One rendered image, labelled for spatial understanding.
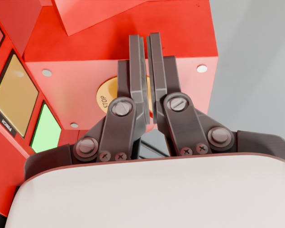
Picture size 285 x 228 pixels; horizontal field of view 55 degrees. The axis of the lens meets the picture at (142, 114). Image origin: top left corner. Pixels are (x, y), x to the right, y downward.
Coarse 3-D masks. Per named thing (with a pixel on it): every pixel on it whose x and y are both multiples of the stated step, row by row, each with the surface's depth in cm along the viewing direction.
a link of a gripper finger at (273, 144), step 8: (240, 136) 11; (248, 136) 11; (256, 136) 11; (264, 136) 11; (272, 136) 11; (240, 144) 11; (248, 144) 11; (256, 144) 11; (264, 144) 11; (272, 144) 11; (280, 144) 11; (232, 152) 11; (256, 152) 11; (264, 152) 11; (272, 152) 11; (280, 152) 11
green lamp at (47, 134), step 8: (48, 112) 26; (40, 120) 24; (48, 120) 26; (40, 128) 24; (48, 128) 26; (56, 128) 28; (40, 136) 24; (48, 136) 26; (56, 136) 28; (40, 144) 24; (48, 144) 26; (56, 144) 28
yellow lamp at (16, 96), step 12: (12, 60) 20; (12, 72) 20; (24, 72) 22; (0, 84) 19; (12, 84) 20; (24, 84) 22; (0, 96) 18; (12, 96) 20; (24, 96) 22; (36, 96) 24; (0, 108) 18; (12, 108) 20; (24, 108) 22; (12, 120) 20; (24, 120) 22; (24, 132) 22
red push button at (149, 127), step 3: (150, 111) 23; (150, 114) 23; (150, 117) 23; (150, 120) 24; (150, 123) 24; (147, 126) 24; (150, 126) 24; (153, 126) 24; (147, 129) 24; (150, 129) 25; (147, 132) 25
